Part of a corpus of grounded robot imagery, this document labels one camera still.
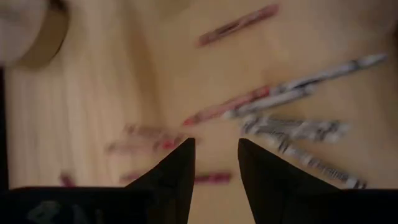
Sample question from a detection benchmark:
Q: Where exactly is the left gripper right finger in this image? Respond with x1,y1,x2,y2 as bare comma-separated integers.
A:
238,138,342,224

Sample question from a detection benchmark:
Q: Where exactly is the white crayon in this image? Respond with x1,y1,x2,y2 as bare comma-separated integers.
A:
270,53,388,96
241,114,352,144
273,136,368,190
223,86,315,121

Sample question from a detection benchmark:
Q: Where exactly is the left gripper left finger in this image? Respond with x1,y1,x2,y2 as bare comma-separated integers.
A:
123,138,197,224

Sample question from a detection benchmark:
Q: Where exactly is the white shade wooden base lamp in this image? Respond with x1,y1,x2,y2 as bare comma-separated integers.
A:
0,0,71,69

